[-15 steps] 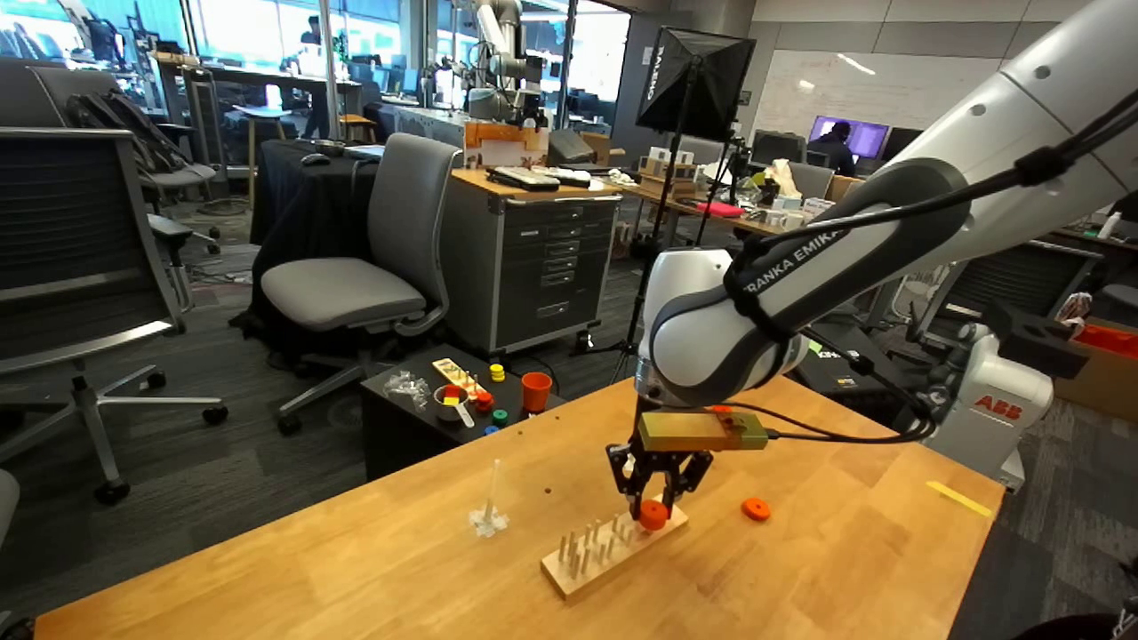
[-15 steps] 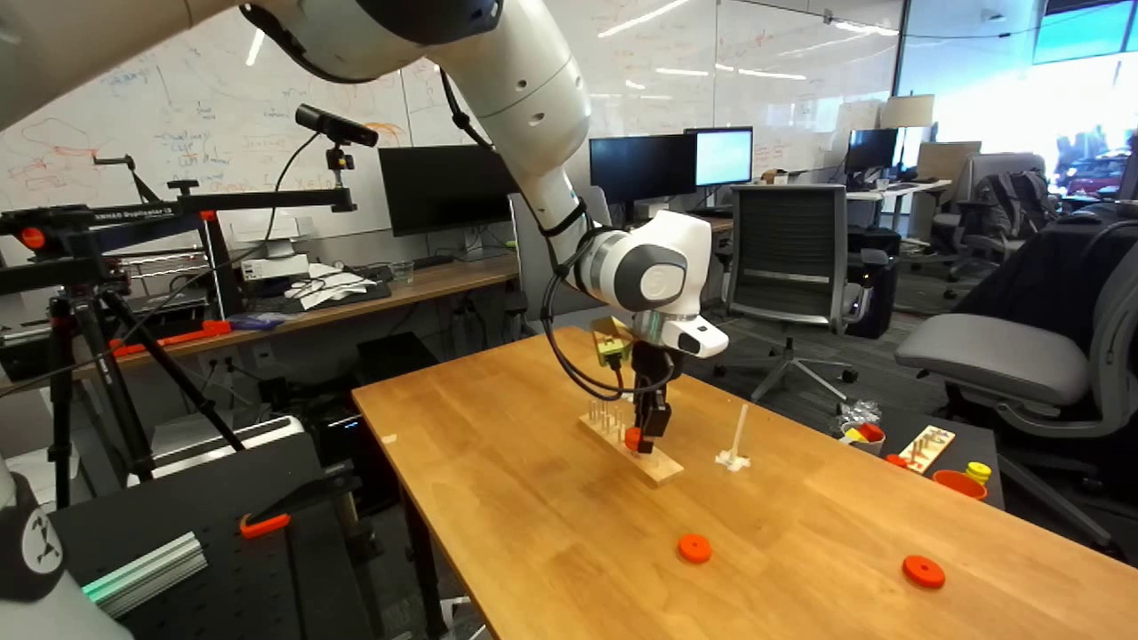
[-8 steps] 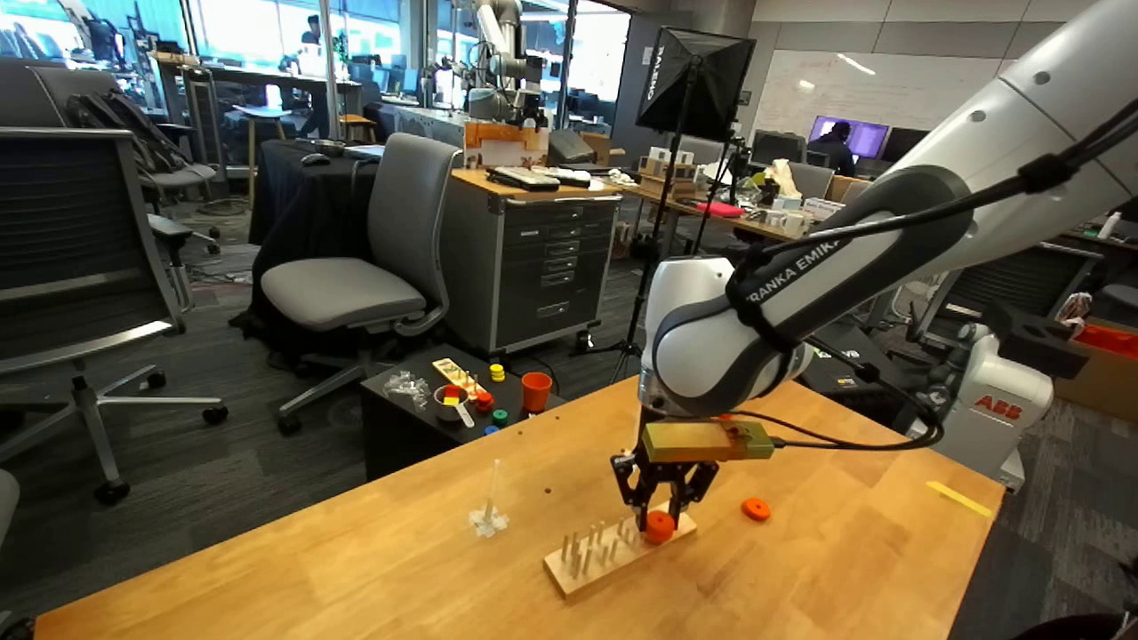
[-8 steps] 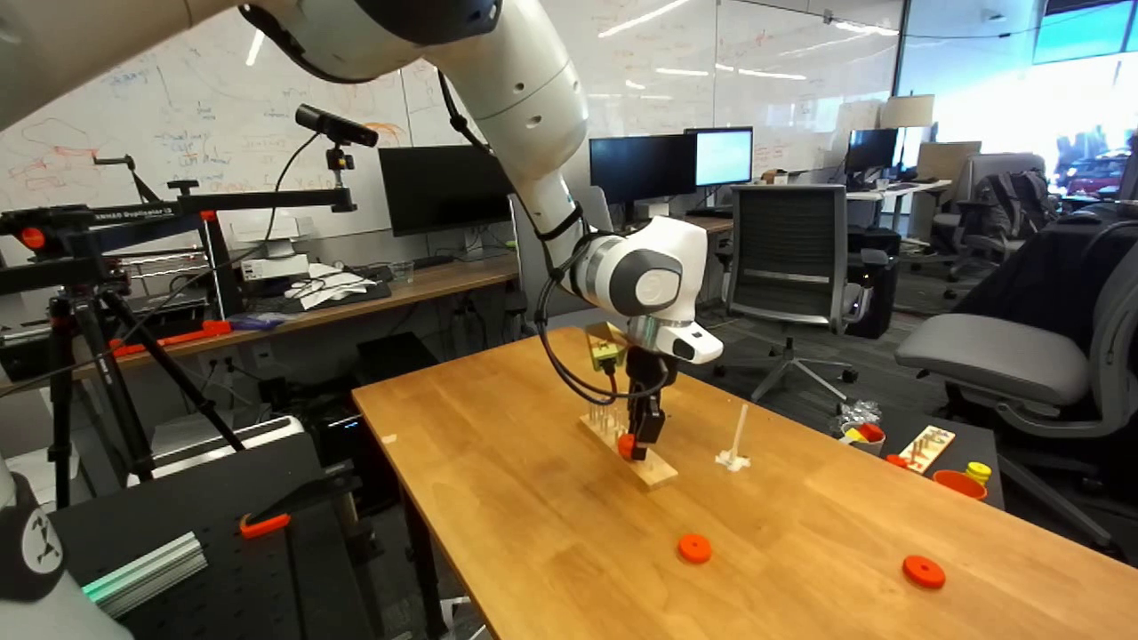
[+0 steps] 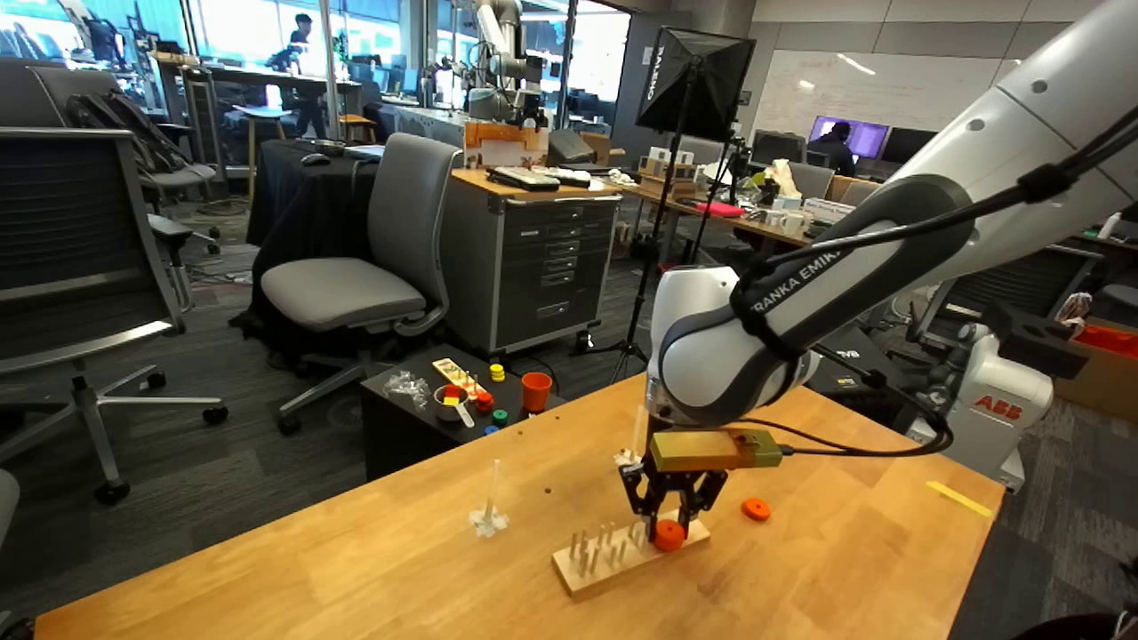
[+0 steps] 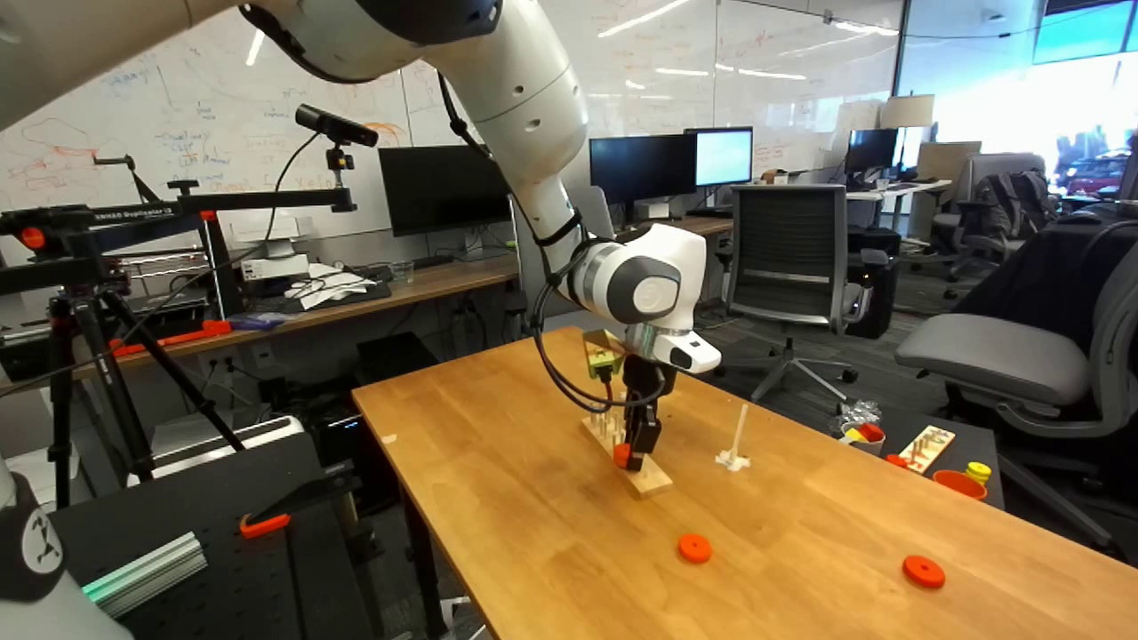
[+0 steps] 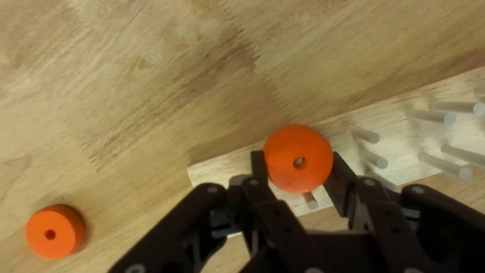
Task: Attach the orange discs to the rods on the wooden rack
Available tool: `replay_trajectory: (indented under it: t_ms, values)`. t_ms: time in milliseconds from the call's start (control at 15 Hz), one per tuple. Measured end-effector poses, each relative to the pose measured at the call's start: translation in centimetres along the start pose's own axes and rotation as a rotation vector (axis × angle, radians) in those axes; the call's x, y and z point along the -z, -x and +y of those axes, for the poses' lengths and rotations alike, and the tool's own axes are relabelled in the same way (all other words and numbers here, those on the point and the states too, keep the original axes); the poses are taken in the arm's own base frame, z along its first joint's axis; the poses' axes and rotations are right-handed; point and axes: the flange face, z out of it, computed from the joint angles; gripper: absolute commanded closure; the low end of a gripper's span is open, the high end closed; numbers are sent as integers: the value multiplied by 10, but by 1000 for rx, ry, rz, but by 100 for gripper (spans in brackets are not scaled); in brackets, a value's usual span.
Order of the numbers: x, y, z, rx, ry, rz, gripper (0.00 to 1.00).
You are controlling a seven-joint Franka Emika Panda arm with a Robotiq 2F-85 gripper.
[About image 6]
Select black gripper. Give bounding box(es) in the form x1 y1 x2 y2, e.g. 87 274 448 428
619 357 683 476

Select wooden rack with rods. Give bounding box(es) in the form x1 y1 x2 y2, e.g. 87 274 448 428
577 407 675 497

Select tall white peg stand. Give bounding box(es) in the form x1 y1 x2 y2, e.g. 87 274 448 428
713 398 757 476

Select clear plastic bag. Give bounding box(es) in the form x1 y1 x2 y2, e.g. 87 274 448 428
833 398 881 435

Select black mesh office chair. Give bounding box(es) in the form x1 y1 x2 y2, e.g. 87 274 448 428
724 180 872 407

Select box of colourful toys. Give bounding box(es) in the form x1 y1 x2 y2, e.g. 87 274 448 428
830 393 1012 513

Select black desk monitor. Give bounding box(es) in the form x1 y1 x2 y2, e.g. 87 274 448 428
588 133 695 204

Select small black chair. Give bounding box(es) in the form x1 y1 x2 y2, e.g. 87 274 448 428
842 225 905 343

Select white lit monitor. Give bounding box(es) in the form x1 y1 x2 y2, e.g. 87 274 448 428
688 123 757 192

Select large black monitor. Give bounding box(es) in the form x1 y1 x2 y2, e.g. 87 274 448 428
377 142 518 239

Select orange cup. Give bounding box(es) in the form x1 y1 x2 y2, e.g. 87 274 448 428
927 466 989 500

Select white papers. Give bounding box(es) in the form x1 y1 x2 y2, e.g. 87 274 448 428
280 258 386 312

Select grey office chair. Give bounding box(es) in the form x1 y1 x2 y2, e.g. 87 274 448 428
894 217 1138 550

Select silver metal bar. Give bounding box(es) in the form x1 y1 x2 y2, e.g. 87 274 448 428
75 526 213 623

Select black tripod with boom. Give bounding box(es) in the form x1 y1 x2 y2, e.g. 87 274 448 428
0 174 358 485

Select yellow wrist camera box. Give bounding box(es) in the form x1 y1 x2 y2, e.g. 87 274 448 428
579 332 630 383

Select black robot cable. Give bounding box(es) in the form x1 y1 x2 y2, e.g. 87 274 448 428
432 66 632 421

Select wooden wall desk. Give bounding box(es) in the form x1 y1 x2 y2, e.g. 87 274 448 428
105 209 740 370

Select black clamp orange handle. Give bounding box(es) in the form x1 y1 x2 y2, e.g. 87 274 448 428
235 457 368 549

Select black camera on boom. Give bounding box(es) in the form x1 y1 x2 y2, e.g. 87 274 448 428
293 101 386 153

